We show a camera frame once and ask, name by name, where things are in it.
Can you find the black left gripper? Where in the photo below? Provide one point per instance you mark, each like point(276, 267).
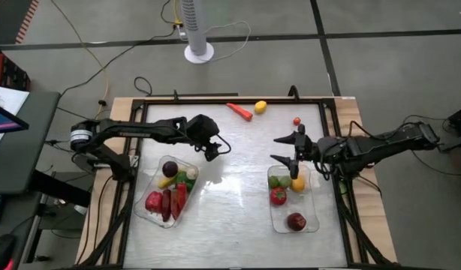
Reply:
point(202, 129)

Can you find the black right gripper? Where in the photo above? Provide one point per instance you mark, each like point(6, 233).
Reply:
point(308, 148)

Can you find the small red cherry tomato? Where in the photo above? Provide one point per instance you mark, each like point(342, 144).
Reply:
point(297, 121)

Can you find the white garlic bulb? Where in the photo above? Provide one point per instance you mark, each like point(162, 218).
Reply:
point(191, 173)

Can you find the green lime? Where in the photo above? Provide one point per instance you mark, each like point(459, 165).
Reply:
point(273, 182)
point(285, 182)

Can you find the orange mango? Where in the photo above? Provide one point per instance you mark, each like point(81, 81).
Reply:
point(299, 184)

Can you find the green bell pepper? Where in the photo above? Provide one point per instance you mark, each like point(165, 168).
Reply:
point(182, 177)

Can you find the dark purple plum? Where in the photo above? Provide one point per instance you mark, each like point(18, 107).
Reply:
point(170, 169)

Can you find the red tomato with green top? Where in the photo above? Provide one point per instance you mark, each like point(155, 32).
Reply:
point(278, 196)

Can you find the orange carrot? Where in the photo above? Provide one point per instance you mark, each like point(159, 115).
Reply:
point(240, 111)

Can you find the bright red chili pepper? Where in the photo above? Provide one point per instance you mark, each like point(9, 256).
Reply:
point(182, 193)

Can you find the yellow lemon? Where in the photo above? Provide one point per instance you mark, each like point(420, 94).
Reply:
point(260, 107)

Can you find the yellow corn cob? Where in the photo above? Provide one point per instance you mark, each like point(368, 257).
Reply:
point(165, 183)

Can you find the purple eggplant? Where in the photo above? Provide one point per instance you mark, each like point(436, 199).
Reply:
point(166, 205)

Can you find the dark red apple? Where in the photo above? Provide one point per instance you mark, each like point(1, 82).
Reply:
point(296, 221)

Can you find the red bell pepper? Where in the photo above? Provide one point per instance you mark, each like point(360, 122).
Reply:
point(154, 201)

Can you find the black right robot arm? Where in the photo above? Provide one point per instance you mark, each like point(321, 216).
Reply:
point(380, 148)

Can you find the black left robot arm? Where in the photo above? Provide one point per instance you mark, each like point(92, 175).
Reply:
point(140, 131)

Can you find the black clamp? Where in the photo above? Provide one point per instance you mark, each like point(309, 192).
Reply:
point(175, 95)
point(293, 93)

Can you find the clear plastic bin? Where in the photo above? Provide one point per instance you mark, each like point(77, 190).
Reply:
point(149, 183)
point(309, 210)

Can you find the white tower fan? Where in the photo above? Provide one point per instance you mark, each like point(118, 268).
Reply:
point(194, 22)

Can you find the dark grey desk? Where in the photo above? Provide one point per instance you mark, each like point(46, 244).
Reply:
point(24, 157)

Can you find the computer screen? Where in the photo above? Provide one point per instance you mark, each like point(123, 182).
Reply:
point(5, 120)

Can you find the white paper sheet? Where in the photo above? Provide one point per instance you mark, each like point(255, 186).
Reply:
point(9, 99)

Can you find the red crate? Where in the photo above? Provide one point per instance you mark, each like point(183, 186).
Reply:
point(5, 71)

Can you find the black computer mouse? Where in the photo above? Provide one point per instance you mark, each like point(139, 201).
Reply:
point(1, 251)

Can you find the black mat with orange edge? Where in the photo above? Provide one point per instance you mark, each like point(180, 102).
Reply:
point(9, 18)

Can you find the black aluminium table frame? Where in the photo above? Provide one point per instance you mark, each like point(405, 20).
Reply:
point(234, 101)

